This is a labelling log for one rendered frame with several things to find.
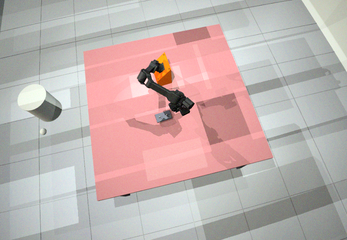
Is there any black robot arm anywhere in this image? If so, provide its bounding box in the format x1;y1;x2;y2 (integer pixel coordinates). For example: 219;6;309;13
137;59;195;112

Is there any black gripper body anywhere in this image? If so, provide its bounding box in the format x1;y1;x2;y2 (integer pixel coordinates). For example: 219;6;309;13
180;104;190;116

